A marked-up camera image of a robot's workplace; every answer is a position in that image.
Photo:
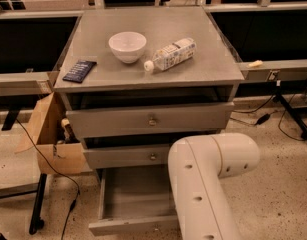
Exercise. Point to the grey bottom drawer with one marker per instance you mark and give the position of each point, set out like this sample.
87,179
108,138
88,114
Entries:
134,199

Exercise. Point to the grey drawer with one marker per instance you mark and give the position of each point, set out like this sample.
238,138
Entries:
108,122
134,199
127,156

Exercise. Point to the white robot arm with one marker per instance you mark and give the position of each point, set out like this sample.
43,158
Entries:
196,165

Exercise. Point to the grey drawer cabinet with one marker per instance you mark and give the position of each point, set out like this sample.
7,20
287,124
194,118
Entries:
210,76

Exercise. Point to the grey top drawer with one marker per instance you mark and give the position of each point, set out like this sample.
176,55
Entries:
108,122

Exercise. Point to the grey middle drawer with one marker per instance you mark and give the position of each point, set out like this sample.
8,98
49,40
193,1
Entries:
127,156

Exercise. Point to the clear plastic bottle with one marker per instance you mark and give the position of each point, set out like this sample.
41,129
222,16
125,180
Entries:
171,55

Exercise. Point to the white ceramic bowl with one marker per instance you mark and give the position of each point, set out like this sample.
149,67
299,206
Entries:
128,47

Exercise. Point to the dark blue snack packet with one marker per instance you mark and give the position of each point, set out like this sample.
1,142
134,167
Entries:
79,71

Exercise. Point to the brown cardboard box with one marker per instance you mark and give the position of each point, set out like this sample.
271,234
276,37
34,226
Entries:
43,133

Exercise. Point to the black power adapter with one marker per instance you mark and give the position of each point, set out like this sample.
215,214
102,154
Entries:
262,119

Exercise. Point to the small yellow foam piece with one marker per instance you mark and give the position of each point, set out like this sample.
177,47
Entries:
255,64

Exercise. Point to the black stand leg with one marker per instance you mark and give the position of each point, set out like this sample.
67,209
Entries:
278,97

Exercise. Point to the black table leg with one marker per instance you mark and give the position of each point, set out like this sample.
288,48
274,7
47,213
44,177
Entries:
36,221

